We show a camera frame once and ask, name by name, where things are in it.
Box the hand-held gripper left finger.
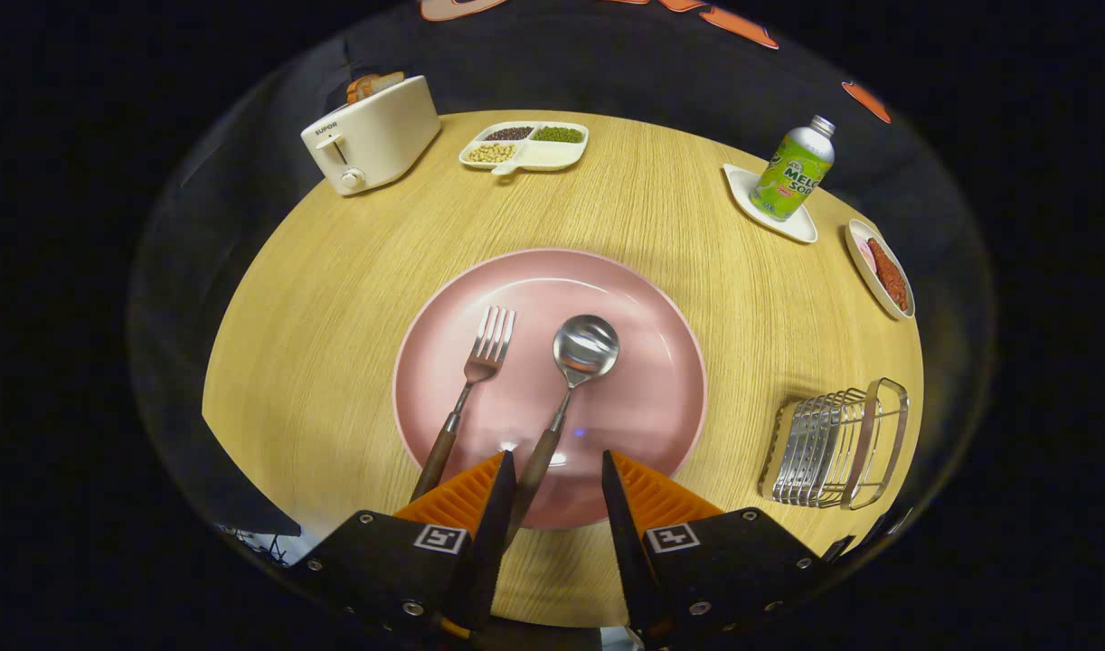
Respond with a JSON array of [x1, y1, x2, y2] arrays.
[[286, 449, 518, 639]]

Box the white square coaster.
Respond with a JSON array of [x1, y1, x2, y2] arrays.
[[722, 163, 819, 245]]

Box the wooden-handled metal spoon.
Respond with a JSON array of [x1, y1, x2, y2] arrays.
[[505, 314, 621, 545]]

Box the wooden-handled metal fork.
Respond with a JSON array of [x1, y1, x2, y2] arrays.
[[410, 306, 517, 503]]

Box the small oval food dish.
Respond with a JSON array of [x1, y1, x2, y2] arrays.
[[845, 218, 916, 321]]

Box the metal wire rack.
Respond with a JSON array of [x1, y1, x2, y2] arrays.
[[759, 377, 911, 511]]

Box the white divided snack tray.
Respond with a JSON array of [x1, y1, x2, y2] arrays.
[[458, 121, 590, 175]]

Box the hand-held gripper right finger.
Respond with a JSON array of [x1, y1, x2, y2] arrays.
[[601, 449, 826, 645]]

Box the green soda bottle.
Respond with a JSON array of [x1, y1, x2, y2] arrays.
[[750, 115, 836, 222]]

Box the large pink plate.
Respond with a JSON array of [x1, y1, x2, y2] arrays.
[[392, 249, 708, 531]]

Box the cream white toaster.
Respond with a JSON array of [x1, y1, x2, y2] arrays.
[[300, 75, 442, 197]]

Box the red meat piece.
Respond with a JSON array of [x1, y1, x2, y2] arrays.
[[867, 238, 910, 313]]

